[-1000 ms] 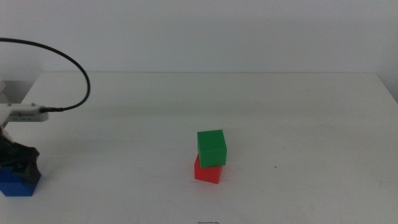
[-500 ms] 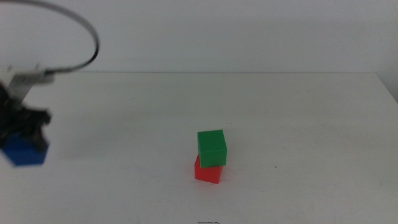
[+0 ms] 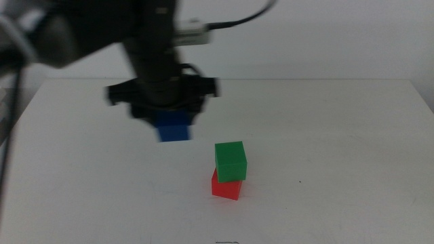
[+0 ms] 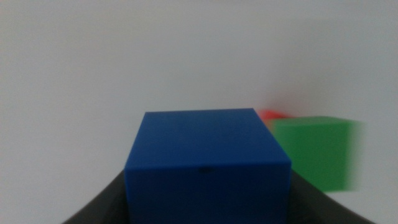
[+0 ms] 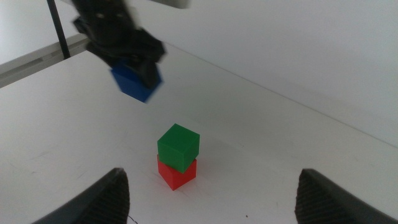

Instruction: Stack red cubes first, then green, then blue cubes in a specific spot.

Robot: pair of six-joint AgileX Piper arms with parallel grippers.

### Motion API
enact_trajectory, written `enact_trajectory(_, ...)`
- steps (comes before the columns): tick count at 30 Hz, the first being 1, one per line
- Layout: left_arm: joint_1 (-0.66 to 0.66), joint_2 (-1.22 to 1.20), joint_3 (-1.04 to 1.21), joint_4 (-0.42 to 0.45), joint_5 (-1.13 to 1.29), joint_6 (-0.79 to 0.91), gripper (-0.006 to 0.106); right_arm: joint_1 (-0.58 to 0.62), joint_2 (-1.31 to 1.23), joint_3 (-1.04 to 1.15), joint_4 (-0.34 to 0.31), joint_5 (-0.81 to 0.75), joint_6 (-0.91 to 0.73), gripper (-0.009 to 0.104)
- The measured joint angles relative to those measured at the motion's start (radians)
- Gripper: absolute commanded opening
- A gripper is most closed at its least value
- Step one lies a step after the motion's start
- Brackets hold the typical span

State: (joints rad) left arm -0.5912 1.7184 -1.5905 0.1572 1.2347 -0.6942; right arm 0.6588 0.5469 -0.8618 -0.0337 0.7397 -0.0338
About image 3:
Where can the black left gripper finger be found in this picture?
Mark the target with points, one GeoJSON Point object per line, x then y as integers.
{"type": "Point", "coordinates": [147, 119]}
{"type": "Point", "coordinates": [195, 115]}

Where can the blue cube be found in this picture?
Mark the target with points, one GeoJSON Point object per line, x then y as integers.
{"type": "Point", "coordinates": [173, 130]}

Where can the green cube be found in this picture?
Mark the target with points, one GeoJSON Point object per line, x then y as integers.
{"type": "Point", "coordinates": [230, 162]}

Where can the red cube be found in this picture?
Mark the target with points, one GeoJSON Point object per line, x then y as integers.
{"type": "Point", "coordinates": [225, 191]}

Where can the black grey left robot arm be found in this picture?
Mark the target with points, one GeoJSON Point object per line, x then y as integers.
{"type": "Point", "coordinates": [101, 27]}

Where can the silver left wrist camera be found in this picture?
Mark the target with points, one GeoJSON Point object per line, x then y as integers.
{"type": "Point", "coordinates": [191, 34]}

